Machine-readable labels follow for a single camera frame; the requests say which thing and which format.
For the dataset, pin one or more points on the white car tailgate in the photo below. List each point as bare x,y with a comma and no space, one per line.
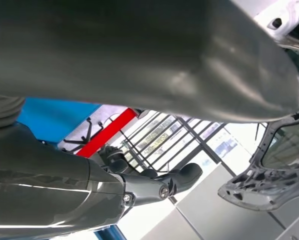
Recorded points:
254,188

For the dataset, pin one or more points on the red barrier belt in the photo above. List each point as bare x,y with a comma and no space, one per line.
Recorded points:
106,132

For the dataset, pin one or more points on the white car body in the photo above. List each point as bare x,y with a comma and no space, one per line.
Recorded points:
272,10

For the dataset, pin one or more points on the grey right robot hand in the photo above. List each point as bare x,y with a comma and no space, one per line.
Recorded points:
139,49

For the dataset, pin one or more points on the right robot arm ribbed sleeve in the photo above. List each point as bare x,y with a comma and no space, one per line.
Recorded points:
1,109

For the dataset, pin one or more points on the dark window railing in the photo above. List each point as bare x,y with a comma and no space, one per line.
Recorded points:
201,143

